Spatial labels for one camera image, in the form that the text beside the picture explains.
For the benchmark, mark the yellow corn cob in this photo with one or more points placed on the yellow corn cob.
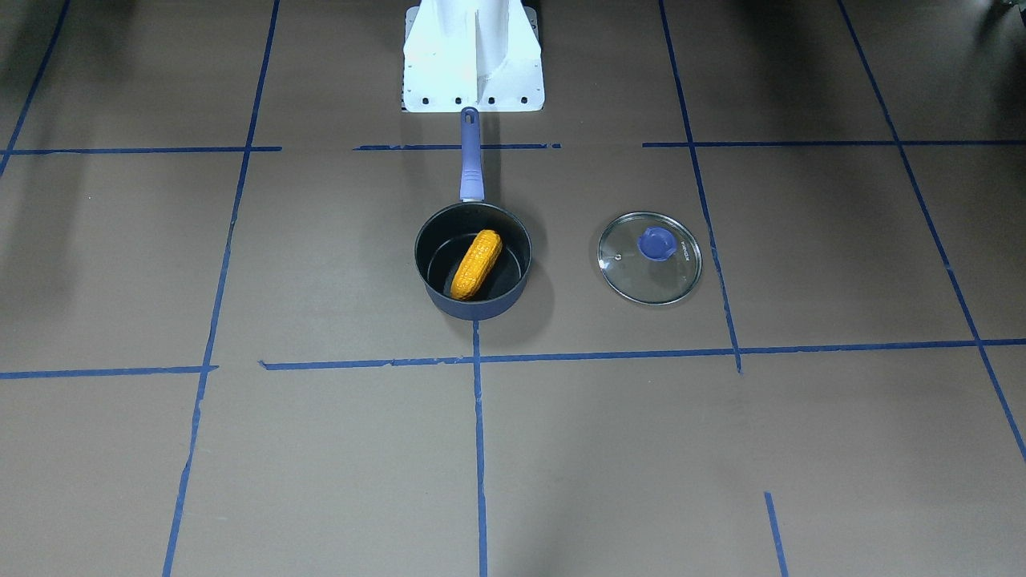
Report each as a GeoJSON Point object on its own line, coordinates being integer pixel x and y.
{"type": "Point", "coordinates": [475, 266]}

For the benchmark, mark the dark pot with purple handle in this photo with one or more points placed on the dark pot with purple handle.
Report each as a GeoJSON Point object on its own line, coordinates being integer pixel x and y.
{"type": "Point", "coordinates": [445, 237]}

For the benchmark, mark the glass lid with purple knob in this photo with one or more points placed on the glass lid with purple knob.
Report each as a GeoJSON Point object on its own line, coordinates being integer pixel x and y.
{"type": "Point", "coordinates": [649, 258]}

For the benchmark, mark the white support column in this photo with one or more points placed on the white support column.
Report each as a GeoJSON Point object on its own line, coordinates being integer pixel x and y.
{"type": "Point", "coordinates": [481, 54]}

